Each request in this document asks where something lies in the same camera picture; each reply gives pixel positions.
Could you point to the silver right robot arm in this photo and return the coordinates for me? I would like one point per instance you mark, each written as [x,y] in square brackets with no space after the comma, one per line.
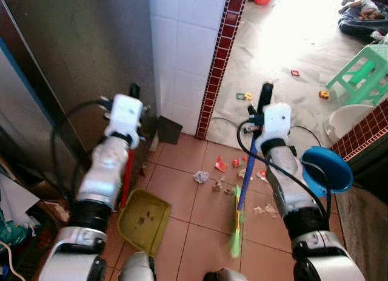
[288,178]

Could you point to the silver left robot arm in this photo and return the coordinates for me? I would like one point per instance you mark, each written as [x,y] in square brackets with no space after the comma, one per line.
[106,172]

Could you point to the grey floor mat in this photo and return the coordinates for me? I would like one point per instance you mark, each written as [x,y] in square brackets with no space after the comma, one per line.
[285,44]

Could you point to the green and yellow toy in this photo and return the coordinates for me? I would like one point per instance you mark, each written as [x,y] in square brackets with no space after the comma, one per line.
[245,98]

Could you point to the red snack wrapper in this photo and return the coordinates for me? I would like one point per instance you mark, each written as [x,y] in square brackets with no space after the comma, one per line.
[221,165]
[262,175]
[239,162]

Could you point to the small red toy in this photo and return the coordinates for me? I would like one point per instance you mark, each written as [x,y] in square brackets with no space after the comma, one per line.
[295,73]

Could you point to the stainless steel fridge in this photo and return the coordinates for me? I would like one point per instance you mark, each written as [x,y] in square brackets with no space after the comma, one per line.
[79,44]

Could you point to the dark grey board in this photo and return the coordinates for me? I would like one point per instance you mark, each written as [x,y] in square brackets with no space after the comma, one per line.
[170,130]

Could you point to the small yellow toy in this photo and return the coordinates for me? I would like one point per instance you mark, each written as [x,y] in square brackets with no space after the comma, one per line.
[324,94]

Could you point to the crumpled white paper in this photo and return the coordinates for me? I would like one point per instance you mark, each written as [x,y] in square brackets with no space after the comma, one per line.
[200,176]

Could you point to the blue plastic bucket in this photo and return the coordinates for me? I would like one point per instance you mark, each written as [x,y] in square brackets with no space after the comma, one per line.
[327,169]

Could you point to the white plastic basin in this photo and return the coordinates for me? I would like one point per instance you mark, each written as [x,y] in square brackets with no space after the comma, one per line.
[348,120]

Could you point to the green plastic stool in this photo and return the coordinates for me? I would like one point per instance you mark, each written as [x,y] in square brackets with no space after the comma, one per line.
[364,57]

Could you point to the person lying down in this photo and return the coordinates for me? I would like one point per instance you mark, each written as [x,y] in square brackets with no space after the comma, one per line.
[364,14]

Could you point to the robot right leg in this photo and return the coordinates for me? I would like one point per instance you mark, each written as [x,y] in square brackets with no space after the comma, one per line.
[224,275]

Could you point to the robot leg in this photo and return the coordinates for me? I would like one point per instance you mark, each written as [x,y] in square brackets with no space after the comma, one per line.
[224,275]
[136,269]

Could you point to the robot left leg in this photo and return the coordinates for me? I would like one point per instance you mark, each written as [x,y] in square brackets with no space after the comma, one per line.
[136,269]

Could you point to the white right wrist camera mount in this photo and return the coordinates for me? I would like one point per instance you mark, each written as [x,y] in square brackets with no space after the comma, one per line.
[276,123]

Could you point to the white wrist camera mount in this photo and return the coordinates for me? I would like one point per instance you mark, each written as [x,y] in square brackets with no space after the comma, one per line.
[124,117]
[276,123]

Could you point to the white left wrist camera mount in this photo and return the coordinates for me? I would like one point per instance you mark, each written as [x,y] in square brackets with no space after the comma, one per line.
[124,117]

